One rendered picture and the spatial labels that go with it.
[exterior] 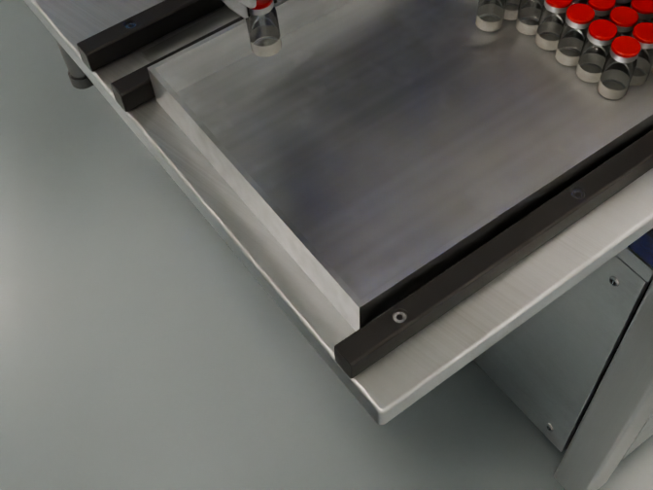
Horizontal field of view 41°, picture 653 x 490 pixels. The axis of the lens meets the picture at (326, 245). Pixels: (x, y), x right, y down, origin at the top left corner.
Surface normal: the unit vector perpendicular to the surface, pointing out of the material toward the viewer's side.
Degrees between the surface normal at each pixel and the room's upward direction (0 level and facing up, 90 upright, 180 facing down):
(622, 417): 90
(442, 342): 0
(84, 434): 0
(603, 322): 90
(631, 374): 90
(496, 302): 0
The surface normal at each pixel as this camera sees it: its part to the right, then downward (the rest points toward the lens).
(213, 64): 0.59, 0.65
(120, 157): -0.04, -0.57
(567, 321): -0.80, 0.51
